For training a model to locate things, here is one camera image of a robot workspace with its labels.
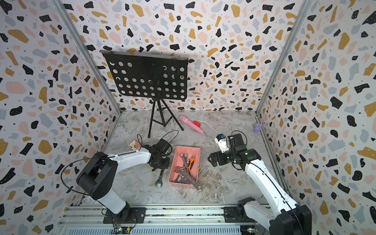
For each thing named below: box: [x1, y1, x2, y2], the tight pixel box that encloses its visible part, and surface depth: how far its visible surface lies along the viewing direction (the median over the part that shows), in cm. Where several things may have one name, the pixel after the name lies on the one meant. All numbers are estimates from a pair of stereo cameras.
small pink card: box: [127, 140, 142, 151], surface depth 100 cm
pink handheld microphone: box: [180, 115, 205, 135], surface depth 114 cm
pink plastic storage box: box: [168, 145, 201, 189], surface depth 92 cm
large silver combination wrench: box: [155, 168, 165, 188], surface depth 87 cm
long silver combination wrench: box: [179, 152, 202, 192], surface depth 90 cm
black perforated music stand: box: [98, 49, 189, 139], surface depth 79 cm
